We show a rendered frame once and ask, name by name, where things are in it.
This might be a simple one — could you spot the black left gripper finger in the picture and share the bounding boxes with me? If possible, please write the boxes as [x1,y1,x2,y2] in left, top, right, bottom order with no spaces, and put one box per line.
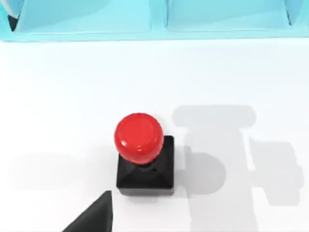
[61,190,113,232]

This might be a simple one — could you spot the red and black stamp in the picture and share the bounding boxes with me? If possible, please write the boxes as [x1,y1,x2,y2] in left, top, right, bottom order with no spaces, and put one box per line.
[114,112,175,197]

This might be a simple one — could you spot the light blue rack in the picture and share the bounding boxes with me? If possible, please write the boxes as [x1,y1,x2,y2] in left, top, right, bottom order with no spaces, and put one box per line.
[0,0,309,43]

